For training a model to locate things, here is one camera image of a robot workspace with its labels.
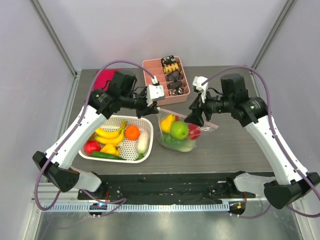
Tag red toy apple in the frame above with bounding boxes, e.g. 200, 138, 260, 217
187, 123, 202, 141

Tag green toy apple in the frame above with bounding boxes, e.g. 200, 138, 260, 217
170, 121, 189, 140

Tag clear zip top bag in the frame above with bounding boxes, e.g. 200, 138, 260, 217
157, 107, 218, 153

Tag green toy lettuce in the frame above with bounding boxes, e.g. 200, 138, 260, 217
159, 133, 196, 152

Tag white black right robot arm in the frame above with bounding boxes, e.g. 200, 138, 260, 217
184, 73, 320, 209

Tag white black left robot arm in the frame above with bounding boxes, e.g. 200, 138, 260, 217
32, 69, 165, 200

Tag white perforated plastic basket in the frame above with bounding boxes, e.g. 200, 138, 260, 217
79, 115, 154, 164

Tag small orange toy fruit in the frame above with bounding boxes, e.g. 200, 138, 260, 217
125, 125, 140, 141

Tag black pink dotted sock roll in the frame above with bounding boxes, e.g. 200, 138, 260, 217
168, 87, 184, 97

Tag white toy radish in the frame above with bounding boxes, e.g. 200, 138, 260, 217
136, 130, 150, 154

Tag black brown sock roll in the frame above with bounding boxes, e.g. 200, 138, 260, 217
167, 80, 184, 90

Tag dark brown sock roll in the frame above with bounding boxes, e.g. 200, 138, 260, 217
167, 70, 182, 82

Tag pink divided organizer tray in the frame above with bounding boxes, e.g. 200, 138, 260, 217
141, 56, 191, 106

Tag yellow toy banana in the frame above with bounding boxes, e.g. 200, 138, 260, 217
94, 121, 127, 145

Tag magenta folded cloth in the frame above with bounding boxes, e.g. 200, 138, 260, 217
93, 68, 120, 91

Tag yellow black sock roll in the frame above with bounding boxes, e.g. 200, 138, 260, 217
162, 62, 179, 74

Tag yellow toy bell pepper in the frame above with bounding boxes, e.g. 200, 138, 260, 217
100, 143, 120, 157

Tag black patterned sock roll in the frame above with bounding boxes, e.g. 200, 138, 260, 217
161, 55, 176, 66

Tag green toy cucumber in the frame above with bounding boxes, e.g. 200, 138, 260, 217
91, 151, 125, 161

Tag red toy tomato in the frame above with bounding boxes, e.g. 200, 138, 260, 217
84, 140, 101, 155

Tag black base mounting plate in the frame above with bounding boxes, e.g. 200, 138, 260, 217
77, 172, 256, 205

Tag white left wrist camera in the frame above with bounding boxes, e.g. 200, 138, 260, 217
146, 76, 165, 106

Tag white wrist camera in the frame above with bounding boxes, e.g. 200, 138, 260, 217
146, 76, 165, 106
192, 76, 208, 104

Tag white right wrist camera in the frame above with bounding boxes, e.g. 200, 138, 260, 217
192, 76, 208, 104

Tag perforated metal cable tray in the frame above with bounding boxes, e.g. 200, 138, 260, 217
48, 201, 230, 213

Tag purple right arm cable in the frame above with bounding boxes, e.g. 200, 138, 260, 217
202, 65, 320, 220

